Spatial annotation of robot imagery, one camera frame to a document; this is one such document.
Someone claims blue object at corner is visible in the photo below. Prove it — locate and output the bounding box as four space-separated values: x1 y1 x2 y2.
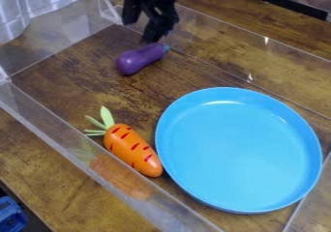
0 196 28 232

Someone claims purple toy eggplant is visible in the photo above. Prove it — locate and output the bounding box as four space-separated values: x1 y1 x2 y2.
115 43 170 75

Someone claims blue round tray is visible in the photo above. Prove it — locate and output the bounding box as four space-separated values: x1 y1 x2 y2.
156 87 323 214

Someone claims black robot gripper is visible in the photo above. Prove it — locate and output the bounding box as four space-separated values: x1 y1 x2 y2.
122 0 180 44

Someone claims clear acrylic enclosure wall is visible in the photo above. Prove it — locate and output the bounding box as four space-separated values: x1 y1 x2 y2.
0 0 331 232

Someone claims orange toy carrot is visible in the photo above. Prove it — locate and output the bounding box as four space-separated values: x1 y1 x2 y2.
85 106 164 178

